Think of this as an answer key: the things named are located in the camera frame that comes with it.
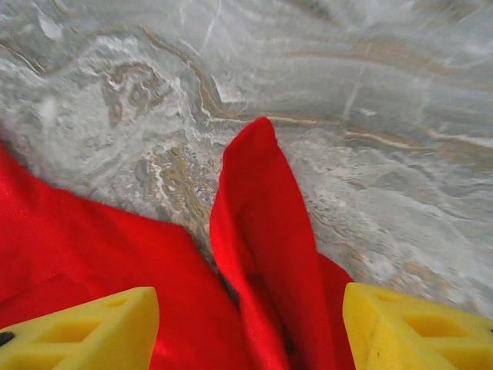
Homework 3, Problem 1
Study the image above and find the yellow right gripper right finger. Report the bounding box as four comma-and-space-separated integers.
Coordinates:
342, 282, 493, 370

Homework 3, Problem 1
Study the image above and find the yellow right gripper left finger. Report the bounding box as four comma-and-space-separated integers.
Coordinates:
0, 286, 161, 370

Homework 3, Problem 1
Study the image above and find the red t-shirt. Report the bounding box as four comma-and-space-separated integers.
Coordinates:
0, 116, 357, 370

